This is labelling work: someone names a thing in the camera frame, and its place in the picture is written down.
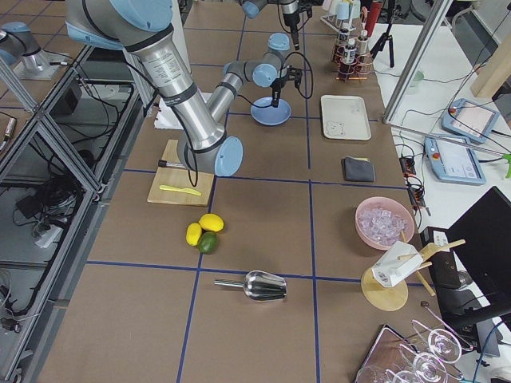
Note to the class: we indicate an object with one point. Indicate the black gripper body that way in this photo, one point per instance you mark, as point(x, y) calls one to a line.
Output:
point(289, 17)
point(275, 84)

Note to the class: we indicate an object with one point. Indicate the blue plate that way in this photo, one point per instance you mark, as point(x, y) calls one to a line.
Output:
point(264, 113)

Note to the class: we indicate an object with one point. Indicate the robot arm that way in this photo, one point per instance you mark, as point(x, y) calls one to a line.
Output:
point(145, 29)
point(252, 8)

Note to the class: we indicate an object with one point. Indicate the pale green cup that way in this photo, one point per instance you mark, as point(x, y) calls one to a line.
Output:
point(326, 5)

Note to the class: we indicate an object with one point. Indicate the blue cup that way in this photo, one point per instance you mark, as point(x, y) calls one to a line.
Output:
point(343, 10)

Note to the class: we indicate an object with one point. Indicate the tea bottle white cap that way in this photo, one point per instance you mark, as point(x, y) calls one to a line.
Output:
point(361, 43)

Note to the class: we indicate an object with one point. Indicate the cream bear tray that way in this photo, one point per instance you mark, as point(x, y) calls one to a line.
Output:
point(344, 118)

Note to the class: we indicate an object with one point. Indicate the red cylinder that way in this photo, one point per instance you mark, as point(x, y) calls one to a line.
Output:
point(372, 16)

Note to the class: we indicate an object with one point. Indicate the steel cylinder black cap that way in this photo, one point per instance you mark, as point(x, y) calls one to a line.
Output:
point(167, 164)

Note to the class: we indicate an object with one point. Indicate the green bowl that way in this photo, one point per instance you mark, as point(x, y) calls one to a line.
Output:
point(417, 79)

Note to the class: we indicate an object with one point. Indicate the wooden cutting board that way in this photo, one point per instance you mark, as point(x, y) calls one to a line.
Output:
point(178, 178)

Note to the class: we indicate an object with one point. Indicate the yellow lemon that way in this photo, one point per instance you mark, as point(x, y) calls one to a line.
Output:
point(193, 234)
point(211, 222)

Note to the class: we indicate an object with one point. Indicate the yellow plastic knife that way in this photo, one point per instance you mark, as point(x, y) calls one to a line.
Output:
point(190, 191)

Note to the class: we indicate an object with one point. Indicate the green lime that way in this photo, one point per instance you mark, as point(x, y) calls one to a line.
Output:
point(207, 242)

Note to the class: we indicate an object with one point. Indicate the pink bowl with ice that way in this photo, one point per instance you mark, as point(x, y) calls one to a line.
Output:
point(380, 222)

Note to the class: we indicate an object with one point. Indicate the metal scoop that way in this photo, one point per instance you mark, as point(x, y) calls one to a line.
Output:
point(259, 286)

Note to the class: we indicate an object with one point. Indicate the blue teach pendant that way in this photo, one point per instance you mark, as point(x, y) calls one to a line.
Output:
point(451, 161)
point(469, 119)

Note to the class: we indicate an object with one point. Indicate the wooden stand round base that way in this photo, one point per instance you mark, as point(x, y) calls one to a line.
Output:
point(394, 298)

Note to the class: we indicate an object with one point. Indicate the black monitor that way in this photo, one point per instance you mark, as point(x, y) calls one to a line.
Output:
point(485, 227)

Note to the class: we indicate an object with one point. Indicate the wine glass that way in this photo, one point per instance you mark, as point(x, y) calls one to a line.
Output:
point(441, 343)

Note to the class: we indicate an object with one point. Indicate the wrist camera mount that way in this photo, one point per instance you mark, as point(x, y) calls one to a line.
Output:
point(294, 75)

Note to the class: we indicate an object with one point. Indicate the white wire cup rack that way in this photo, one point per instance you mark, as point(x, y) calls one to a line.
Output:
point(330, 17)

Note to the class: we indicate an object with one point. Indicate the copper wire bottle rack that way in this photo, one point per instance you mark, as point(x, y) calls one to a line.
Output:
point(358, 71)

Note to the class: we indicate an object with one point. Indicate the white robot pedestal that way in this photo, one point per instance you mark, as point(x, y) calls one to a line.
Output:
point(166, 118)

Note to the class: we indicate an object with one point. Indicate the aluminium frame post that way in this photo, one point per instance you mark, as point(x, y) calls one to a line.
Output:
point(426, 36)

